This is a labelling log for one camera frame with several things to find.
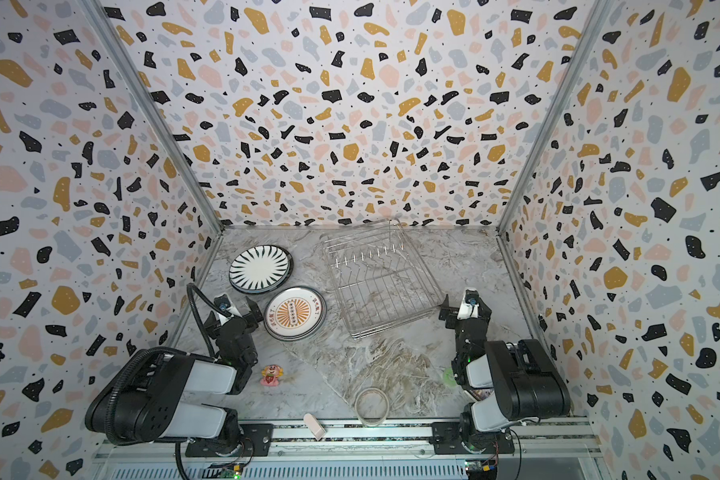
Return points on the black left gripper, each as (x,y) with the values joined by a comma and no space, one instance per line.
(254,317)

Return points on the orange sunburst plate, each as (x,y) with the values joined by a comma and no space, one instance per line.
(295,314)

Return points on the white striped plate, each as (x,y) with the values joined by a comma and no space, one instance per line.
(260,269)

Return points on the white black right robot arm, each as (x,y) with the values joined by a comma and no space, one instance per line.
(521,380)

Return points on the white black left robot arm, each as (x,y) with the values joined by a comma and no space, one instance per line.
(145,401)

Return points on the pink toy figure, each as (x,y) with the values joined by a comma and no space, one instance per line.
(271,375)

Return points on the green round lid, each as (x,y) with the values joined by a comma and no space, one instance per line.
(449,379)

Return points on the pink eraser block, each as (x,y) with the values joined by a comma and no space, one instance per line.
(316,428)

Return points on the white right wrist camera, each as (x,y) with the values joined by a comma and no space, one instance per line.
(469,307)

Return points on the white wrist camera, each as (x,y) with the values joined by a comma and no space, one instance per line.
(224,303)
(469,307)

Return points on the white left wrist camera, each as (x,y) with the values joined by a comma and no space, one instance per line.
(224,303)

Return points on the stainless wire dish rack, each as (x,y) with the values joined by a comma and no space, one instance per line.
(380,279)

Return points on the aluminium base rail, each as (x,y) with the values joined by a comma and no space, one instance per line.
(560,448)

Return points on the aluminium corner post left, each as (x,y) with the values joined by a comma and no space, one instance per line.
(97,18)

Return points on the aluminium corner post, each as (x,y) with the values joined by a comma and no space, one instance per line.
(591,28)
(97,18)

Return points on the aluminium corner post right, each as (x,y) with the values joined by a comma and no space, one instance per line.
(591,28)

